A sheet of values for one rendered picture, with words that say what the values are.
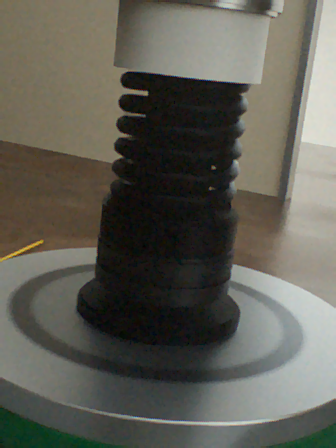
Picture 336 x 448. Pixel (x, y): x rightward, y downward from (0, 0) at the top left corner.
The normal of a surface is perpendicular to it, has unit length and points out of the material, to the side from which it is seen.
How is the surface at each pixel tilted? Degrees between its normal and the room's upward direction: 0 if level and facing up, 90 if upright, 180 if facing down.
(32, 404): 90
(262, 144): 90
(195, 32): 90
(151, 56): 90
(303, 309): 0
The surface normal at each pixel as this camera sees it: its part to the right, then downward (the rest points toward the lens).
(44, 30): -0.43, 0.18
